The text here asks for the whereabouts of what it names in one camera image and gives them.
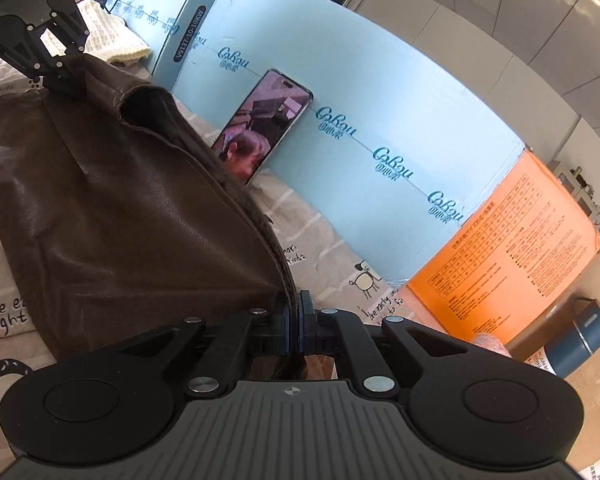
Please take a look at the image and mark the blue thermos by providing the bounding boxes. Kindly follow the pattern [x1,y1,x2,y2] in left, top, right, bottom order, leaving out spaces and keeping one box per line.
[525,297,600,378]

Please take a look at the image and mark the smartphone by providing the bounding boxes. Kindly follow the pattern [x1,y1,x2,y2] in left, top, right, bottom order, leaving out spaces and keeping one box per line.
[211,69,314,186]

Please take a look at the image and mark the large light blue box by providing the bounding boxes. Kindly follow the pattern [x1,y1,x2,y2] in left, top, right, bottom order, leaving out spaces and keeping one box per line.
[172,0,526,283]

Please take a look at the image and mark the pink cloth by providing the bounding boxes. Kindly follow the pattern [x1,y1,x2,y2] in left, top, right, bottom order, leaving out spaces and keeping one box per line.
[472,332,512,359]

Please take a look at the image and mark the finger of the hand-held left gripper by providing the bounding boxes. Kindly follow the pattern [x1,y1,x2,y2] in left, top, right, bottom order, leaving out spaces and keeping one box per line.
[15,26,87,102]
[49,6,90,57]

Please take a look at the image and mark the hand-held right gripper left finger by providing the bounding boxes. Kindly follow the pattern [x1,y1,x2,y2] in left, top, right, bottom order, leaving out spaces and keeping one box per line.
[115,292,293,396]

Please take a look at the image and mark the brown pants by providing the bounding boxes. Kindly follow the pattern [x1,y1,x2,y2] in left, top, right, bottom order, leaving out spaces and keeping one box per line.
[0,52,301,381]

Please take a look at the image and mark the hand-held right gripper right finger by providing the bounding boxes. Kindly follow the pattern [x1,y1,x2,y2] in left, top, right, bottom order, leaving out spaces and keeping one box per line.
[297,290,473,396]

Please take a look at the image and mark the cream knitted cloth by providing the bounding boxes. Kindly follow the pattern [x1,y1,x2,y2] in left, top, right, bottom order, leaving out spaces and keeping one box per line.
[75,0,152,65]

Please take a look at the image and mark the brown cardboard box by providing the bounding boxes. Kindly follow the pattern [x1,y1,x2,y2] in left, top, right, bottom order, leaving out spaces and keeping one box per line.
[505,255,600,461]

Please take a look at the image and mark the small light blue box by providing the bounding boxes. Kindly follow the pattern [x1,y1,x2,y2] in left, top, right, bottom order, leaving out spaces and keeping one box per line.
[105,0,233,93]

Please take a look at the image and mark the printed bedsheet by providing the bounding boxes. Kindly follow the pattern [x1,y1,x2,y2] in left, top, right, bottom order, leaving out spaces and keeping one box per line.
[0,55,456,461]

